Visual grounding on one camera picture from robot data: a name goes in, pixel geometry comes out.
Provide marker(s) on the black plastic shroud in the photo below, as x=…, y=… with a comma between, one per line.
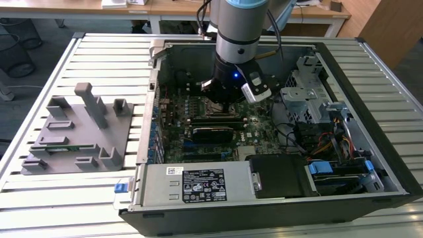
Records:
x=280, y=173

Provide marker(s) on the silver heat sink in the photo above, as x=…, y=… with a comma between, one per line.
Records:
x=247, y=151

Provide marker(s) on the black mesh wastebasket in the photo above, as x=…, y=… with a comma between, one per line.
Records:
x=29, y=32
x=16, y=62

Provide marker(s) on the green RAM stick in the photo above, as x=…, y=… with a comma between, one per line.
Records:
x=73, y=148

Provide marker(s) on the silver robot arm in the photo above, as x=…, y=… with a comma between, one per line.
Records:
x=238, y=29

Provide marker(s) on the black graphics card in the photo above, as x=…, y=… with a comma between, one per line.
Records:
x=211, y=136

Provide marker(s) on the wooden cabinet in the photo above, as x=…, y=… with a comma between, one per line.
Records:
x=390, y=29

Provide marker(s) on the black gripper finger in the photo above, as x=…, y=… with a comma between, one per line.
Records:
x=208, y=86
x=238, y=94

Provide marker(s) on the small white box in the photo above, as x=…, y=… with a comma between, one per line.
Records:
x=136, y=2

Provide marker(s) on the CPU socket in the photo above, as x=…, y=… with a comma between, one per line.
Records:
x=211, y=115

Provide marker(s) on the small brown box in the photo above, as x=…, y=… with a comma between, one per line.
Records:
x=336, y=6

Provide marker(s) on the black RAM slot bank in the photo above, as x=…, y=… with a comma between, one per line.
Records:
x=218, y=122
x=192, y=89

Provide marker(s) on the black expansion slot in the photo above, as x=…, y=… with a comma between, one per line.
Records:
x=202, y=156

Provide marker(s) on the green motherboard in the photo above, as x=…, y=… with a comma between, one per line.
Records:
x=260, y=134

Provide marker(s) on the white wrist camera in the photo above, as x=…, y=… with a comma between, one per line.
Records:
x=256, y=91

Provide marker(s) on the white furniture foot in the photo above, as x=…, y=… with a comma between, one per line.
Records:
x=7, y=93

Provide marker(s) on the black PC case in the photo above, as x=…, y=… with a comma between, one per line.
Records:
x=231, y=218

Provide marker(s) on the silver drive cage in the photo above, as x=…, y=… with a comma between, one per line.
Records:
x=298, y=95

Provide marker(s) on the wooden desk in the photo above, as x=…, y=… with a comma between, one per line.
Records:
x=114, y=12

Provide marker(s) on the grey parts rack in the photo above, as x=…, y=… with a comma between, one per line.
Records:
x=83, y=116

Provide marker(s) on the silver power supply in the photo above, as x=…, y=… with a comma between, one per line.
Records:
x=159, y=186

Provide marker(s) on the blue case latch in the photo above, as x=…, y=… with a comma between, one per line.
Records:
x=120, y=188

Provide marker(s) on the blue disk carrier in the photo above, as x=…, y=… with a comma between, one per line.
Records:
x=319, y=168

